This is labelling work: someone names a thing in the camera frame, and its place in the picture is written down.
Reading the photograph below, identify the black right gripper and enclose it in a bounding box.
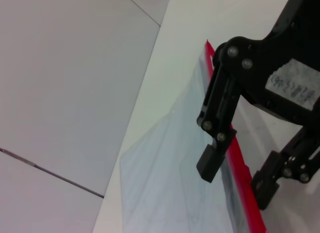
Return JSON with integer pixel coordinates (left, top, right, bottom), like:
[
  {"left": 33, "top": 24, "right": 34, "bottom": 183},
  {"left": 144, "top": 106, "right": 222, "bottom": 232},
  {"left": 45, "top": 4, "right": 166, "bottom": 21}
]
[{"left": 196, "top": 0, "right": 320, "bottom": 183}]

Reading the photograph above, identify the white handwritten label sticker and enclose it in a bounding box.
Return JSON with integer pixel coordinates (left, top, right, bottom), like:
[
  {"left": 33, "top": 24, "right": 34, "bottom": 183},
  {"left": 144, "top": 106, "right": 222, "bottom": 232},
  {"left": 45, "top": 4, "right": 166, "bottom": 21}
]
[{"left": 265, "top": 58, "right": 320, "bottom": 111}]

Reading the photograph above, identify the translucent document bag red zipper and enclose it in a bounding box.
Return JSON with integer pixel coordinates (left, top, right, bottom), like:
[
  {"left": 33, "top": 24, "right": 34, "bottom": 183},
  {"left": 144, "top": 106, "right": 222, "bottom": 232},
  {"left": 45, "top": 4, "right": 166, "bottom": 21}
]
[{"left": 119, "top": 39, "right": 268, "bottom": 233}]

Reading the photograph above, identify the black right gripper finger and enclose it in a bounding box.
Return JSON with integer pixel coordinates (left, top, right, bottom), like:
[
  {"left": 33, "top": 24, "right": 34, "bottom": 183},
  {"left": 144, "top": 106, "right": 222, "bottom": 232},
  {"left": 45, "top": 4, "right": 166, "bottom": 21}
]
[{"left": 250, "top": 125, "right": 320, "bottom": 210}]

